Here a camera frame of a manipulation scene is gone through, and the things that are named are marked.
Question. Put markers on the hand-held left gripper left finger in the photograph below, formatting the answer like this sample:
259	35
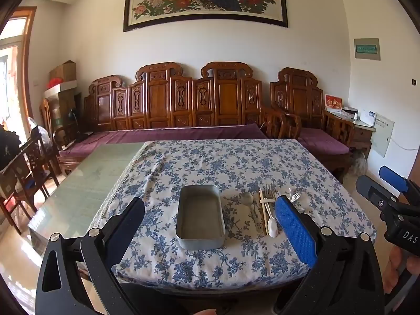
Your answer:
129	223

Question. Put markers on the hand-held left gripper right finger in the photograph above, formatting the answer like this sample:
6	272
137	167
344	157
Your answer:
293	229

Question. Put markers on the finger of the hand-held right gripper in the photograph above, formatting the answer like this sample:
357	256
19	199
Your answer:
393	177
370	190

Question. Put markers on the white plastic spoon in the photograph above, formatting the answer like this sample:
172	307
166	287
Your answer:
272	228

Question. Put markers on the white plastic fork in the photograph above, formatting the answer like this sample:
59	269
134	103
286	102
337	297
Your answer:
293	195

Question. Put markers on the wooden chopstick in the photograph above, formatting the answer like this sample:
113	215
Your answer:
264	210
261	210

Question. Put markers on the metal fork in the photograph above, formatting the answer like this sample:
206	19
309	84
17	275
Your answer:
269	192

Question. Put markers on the metal spoon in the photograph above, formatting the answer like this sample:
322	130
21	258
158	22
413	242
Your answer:
246	199

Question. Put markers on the rectangular metal tin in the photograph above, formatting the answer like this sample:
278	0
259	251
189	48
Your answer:
200	213

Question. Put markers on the person's right hand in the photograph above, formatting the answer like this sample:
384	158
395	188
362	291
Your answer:
393	269

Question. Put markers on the person's left hand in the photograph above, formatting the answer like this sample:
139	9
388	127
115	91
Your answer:
205	312

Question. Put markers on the wooden side table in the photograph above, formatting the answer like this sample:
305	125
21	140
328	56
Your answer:
361	134

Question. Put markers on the white tabletop device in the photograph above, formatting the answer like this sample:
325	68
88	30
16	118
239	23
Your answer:
368	116

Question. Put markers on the purple armchair cushion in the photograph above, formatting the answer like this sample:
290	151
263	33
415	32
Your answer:
323	141

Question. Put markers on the tissue box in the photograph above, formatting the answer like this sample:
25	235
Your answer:
349	112

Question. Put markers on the blue floral tablecloth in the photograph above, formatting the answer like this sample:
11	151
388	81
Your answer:
197	164

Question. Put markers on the red calendar card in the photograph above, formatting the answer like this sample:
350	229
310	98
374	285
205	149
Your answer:
333	101

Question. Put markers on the purple sofa cushion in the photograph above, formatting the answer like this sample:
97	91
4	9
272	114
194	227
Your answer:
170	136

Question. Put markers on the dark wooden dining chair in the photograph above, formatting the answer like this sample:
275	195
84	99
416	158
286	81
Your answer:
16	190
39	167

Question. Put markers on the carved wooden armchair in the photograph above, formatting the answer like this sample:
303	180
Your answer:
302	98

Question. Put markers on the black desk lamp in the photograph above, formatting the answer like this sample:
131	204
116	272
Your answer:
73	118

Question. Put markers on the white plastic bag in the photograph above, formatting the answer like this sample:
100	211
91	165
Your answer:
41	133

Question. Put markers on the carved wooden sofa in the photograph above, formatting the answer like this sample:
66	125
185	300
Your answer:
183	105

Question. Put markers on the printed cardboard box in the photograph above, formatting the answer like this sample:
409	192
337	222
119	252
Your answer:
64	110

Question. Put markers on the carved wooden chair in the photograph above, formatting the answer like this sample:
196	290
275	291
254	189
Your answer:
46	115

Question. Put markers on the black bag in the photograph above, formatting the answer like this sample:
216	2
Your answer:
10	147

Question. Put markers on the white cardboard box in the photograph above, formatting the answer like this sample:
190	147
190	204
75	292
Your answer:
62	90

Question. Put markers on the red decoration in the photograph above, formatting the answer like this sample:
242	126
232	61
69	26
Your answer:
55	81

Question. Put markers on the brown cardboard box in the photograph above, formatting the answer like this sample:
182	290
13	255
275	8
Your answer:
64	71

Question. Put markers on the framed peacock flower painting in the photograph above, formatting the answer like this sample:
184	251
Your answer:
203	0

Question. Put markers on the white wall electrical panel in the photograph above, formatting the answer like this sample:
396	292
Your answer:
382	137

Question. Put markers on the grey wall box green label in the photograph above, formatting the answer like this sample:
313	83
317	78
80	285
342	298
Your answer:
367	49

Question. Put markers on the wooden door frame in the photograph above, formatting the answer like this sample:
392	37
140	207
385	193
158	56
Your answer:
28	65

